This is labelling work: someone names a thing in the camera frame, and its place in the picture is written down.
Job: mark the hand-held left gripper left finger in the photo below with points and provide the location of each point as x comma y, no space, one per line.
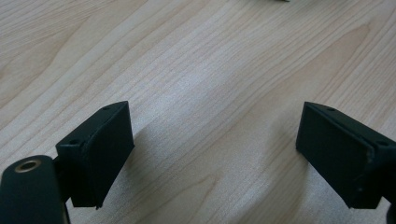
102,155

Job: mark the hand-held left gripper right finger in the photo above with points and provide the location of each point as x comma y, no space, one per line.
336,149

